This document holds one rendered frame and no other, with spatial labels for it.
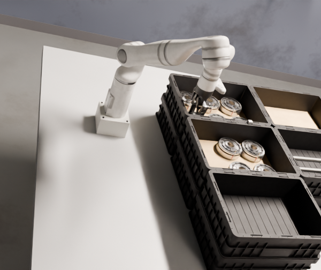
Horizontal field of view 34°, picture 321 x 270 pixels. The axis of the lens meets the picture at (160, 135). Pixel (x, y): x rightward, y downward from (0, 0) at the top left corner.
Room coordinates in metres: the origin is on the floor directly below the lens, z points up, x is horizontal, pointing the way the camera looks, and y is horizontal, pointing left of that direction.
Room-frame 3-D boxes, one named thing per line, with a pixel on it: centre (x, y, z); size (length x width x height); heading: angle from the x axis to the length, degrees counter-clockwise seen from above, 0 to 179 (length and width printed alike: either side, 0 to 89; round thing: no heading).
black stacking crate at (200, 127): (1.70, -0.31, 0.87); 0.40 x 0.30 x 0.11; 116
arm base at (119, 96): (1.81, 0.21, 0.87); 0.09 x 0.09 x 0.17; 27
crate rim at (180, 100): (1.97, -0.18, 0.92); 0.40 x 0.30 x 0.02; 116
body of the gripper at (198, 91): (1.89, -0.10, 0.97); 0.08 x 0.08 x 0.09
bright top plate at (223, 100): (2.09, -0.25, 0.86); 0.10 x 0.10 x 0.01
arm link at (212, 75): (1.89, -0.09, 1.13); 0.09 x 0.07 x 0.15; 85
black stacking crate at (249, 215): (1.44, -0.44, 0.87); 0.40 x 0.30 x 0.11; 116
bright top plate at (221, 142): (1.77, -0.28, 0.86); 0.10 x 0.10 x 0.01
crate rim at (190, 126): (1.70, -0.31, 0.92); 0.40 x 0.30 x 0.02; 116
